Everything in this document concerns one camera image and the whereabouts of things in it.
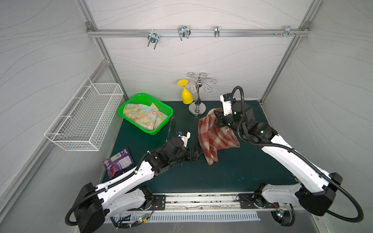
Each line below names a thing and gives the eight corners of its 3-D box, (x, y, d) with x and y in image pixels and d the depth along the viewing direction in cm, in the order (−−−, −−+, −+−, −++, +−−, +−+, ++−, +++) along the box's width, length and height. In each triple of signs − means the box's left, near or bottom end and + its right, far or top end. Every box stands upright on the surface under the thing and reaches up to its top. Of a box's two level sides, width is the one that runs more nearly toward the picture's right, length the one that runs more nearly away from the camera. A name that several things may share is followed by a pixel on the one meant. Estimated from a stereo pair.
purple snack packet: (110, 178, 82) (108, 177, 80) (104, 162, 88) (102, 161, 87) (135, 163, 88) (134, 161, 86) (128, 148, 94) (127, 147, 93)
